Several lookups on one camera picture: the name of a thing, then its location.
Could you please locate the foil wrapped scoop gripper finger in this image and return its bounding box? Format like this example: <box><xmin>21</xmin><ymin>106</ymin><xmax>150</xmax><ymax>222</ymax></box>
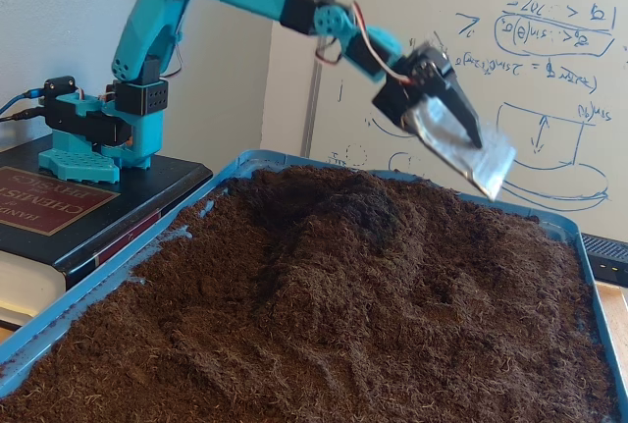
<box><xmin>403</xmin><ymin>95</ymin><xmax>519</xmax><ymax>201</ymax></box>

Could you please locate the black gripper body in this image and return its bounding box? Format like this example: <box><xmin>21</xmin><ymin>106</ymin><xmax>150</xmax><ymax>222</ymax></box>
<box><xmin>370</xmin><ymin>44</ymin><xmax>456</xmax><ymax>129</ymax></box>

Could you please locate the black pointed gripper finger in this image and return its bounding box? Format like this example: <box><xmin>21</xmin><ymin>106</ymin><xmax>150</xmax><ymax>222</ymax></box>
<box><xmin>425</xmin><ymin>73</ymin><xmax>486</xmax><ymax>150</ymax></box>

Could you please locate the brown soil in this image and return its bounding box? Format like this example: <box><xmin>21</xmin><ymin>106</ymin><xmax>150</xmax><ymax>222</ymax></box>
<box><xmin>0</xmin><ymin>165</ymin><xmax>622</xmax><ymax>423</ymax></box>

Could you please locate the perforated electronics box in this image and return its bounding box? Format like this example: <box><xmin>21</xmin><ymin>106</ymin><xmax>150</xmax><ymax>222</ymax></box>
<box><xmin>580</xmin><ymin>233</ymin><xmax>628</xmax><ymax>290</ymax></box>

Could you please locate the black chemistry physics handbook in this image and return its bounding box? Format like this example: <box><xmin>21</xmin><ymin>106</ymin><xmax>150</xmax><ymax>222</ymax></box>
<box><xmin>0</xmin><ymin>140</ymin><xmax>215</xmax><ymax>331</ymax></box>

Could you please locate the blue plastic tray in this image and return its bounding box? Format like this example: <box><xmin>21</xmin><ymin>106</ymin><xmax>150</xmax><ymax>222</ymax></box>
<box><xmin>0</xmin><ymin>148</ymin><xmax>628</xmax><ymax>423</ymax></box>

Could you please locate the black cable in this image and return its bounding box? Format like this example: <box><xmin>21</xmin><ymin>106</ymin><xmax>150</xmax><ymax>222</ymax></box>
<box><xmin>0</xmin><ymin>109</ymin><xmax>48</xmax><ymax>123</ymax></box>

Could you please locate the blue cable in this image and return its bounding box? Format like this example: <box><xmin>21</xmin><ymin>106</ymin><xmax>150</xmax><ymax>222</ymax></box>
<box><xmin>0</xmin><ymin>90</ymin><xmax>46</xmax><ymax>116</ymax></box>

